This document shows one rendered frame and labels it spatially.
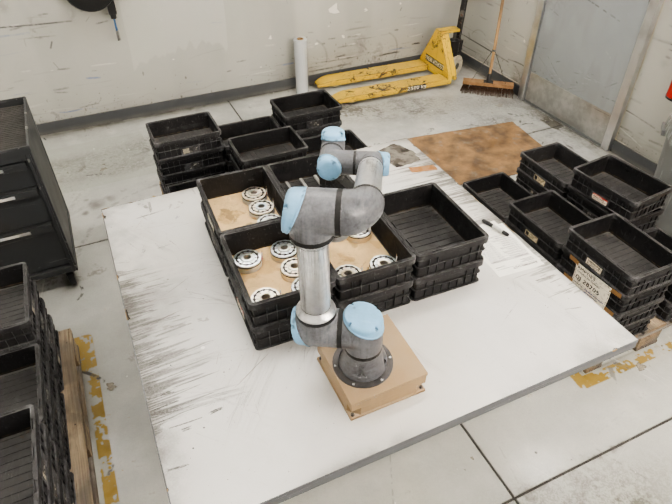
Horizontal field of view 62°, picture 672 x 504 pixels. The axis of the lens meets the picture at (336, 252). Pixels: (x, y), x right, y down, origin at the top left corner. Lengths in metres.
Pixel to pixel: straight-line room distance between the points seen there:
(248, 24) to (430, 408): 3.99
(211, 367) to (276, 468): 0.43
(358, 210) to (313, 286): 0.28
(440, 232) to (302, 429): 0.95
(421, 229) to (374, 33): 3.65
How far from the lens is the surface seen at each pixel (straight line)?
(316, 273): 1.45
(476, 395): 1.87
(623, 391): 3.01
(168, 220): 2.58
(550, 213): 3.28
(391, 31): 5.77
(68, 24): 4.92
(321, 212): 1.31
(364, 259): 2.07
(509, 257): 2.38
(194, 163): 3.54
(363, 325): 1.58
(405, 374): 1.76
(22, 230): 3.24
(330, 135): 1.77
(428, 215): 2.31
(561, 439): 2.73
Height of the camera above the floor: 2.17
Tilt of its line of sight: 40 degrees down
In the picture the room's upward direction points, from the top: straight up
